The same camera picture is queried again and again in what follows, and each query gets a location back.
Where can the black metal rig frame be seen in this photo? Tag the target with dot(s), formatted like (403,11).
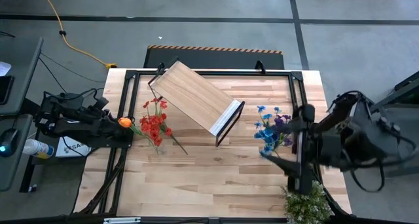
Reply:
(229,73)

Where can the clear glass vase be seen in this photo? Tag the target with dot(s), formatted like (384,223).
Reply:
(269,152)
(160,150)

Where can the white spray can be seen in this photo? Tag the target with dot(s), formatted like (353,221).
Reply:
(37,148)

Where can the large red flower bunch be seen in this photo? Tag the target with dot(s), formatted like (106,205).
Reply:
(154,125)

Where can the white paper sheet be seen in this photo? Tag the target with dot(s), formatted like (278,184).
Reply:
(4,68)

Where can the orange tulip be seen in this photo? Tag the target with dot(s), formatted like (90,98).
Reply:
(125,122)

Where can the grey desk top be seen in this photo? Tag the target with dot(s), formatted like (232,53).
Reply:
(19,73)

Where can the grey metal cart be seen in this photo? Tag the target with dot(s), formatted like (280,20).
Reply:
(402,93)

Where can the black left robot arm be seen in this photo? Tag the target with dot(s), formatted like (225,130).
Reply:
(65,119)

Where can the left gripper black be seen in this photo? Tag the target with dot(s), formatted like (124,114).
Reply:
(103,122)

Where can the wooden shelf with black frame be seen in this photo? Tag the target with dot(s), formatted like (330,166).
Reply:
(193,93)

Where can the black tablet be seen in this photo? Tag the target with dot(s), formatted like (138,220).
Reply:
(6,89)

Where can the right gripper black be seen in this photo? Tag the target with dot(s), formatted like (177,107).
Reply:
(306,152)

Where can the purple flower bunch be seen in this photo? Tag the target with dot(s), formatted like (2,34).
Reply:
(280,122)

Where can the black hazard-striped floor mat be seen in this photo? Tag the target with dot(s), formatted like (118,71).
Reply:
(212,58)

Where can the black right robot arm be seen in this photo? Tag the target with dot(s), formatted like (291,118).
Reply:
(370,142)

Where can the blue flower bunch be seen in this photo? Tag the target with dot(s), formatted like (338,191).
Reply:
(266,134)

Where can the black computer mouse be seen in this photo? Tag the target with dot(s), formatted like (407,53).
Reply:
(9,142)

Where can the small red flower sprig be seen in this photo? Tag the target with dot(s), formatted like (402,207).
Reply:
(178,144)

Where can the silver metal bracket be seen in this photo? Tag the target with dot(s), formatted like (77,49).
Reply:
(121,220)

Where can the black diagonal support beam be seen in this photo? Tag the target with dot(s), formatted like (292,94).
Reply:
(29,107)

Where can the white printed sign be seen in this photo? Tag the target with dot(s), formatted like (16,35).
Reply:
(70,150)

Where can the white-flowered plant in black pot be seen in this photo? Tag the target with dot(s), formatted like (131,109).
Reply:
(307,207)

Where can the grey keyboard tray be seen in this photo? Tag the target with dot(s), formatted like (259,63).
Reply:
(13,171)

